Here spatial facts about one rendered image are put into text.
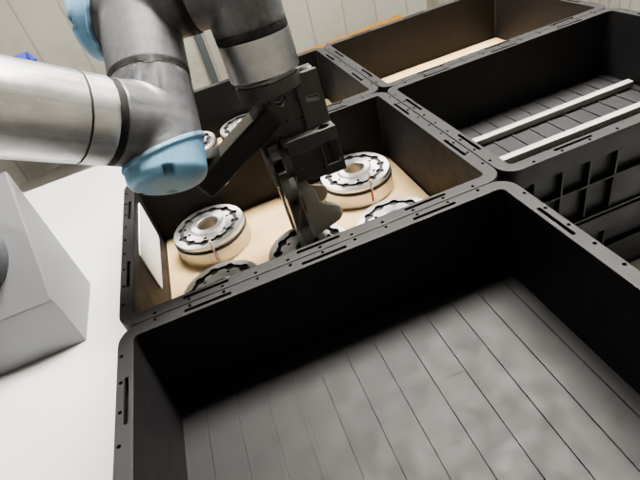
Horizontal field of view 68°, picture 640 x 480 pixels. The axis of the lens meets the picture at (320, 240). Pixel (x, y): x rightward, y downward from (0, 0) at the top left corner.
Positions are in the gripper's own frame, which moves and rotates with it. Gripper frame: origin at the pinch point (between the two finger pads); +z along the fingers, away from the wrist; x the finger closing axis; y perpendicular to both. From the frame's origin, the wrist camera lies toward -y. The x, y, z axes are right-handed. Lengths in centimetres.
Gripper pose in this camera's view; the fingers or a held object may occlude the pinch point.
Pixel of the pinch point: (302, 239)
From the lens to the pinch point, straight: 60.0
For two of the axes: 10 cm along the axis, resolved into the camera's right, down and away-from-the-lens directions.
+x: -2.7, -4.5, 8.5
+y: 9.2, -3.7, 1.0
